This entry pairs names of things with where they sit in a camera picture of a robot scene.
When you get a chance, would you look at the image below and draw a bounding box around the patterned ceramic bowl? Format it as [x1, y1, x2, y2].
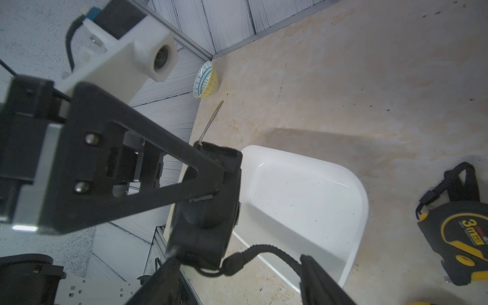
[193, 61, 219, 98]

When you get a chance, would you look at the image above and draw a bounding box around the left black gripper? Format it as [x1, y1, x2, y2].
[1, 75, 224, 235]

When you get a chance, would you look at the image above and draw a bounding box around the dark grey 5M tape measure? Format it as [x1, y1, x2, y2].
[166, 141, 301, 278]

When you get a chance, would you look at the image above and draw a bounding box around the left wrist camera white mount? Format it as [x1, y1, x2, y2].
[55, 1, 179, 104]

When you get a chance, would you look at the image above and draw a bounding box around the white plastic storage box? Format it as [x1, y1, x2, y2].
[234, 145, 369, 286]

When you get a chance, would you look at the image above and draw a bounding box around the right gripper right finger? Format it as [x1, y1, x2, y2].
[300, 255, 356, 305]

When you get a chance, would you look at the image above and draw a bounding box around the metal butter knife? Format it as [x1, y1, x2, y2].
[197, 100, 224, 144]

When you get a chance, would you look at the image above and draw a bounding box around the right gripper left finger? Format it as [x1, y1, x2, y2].
[126, 257, 180, 305]

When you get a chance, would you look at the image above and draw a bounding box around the black yellow 3m tape measure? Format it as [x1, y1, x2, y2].
[415, 162, 487, 286]

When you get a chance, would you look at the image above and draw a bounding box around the small yellow tape measure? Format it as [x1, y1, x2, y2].
[407, 301, 436, 305]

